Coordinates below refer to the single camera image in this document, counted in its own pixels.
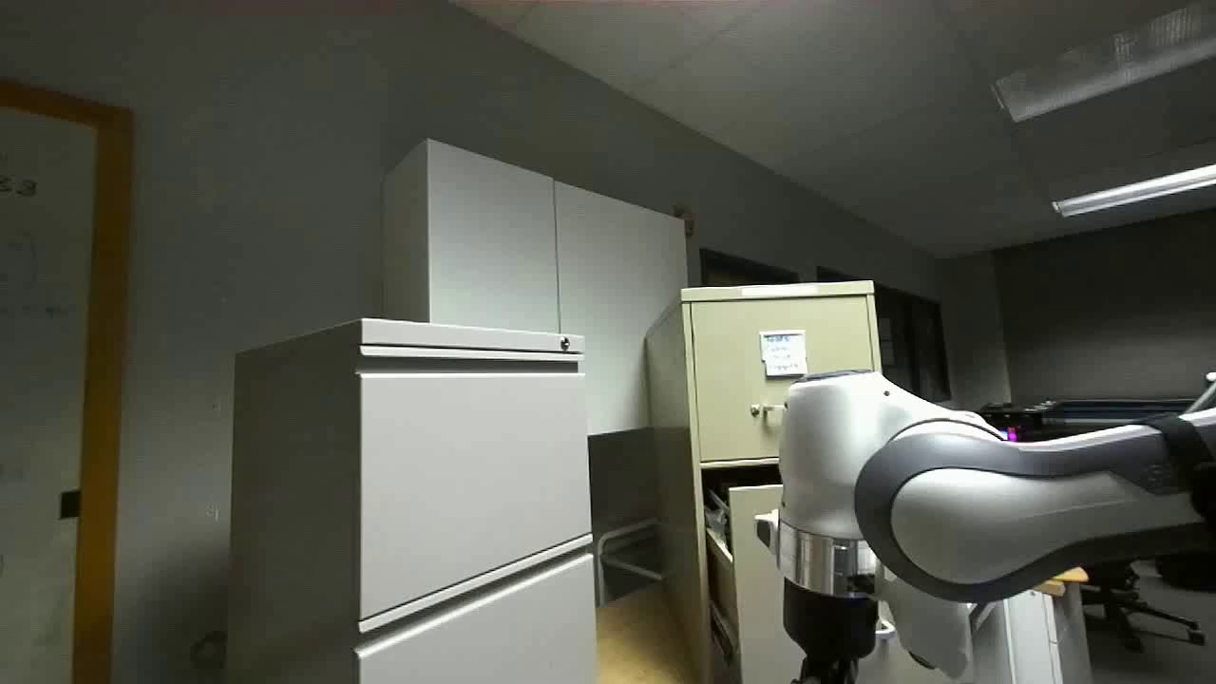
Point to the metal table frame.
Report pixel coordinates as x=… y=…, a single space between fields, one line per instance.
x=627 y=545

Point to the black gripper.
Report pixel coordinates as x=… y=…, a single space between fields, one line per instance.
x=831 y=628

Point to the grey lateral file cabinet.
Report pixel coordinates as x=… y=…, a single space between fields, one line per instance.
x=468 y=482

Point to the tall white storage cabinet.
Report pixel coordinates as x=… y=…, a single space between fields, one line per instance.
x=508 y=241

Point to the whiteboard with wooden frame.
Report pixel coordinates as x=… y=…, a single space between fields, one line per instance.
x=45 y=383

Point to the white paper label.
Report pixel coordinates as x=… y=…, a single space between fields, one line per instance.
x=784 y=351

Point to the beige metal file cabinet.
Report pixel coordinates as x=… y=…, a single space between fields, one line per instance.
x=670 y=421

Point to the black office chair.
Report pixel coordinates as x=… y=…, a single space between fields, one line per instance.
x=1140 y=611

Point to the beige cabinet drawer with label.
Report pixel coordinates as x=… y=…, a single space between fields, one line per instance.
x=725 y=383

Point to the unlit ceiling light panel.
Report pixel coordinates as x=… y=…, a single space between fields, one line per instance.
x=1116 y=60

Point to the long fluorescent ceiling light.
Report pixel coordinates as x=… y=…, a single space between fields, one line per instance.
x=1133 y=191

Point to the dark office desk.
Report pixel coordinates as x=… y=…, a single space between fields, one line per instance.
x=1090 y=411

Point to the white cabinet door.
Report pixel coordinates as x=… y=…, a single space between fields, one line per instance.
x=755 y=596

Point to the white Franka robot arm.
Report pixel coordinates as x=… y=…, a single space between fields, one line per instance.
x=1011 y=507

